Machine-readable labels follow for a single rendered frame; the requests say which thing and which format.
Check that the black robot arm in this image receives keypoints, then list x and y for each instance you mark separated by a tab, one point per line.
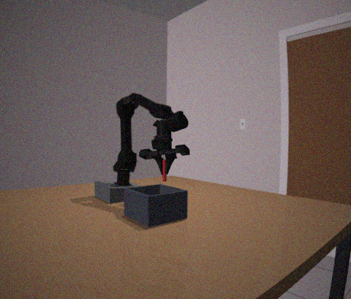
125	110

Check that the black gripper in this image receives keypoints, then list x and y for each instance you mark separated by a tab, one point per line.
170	154

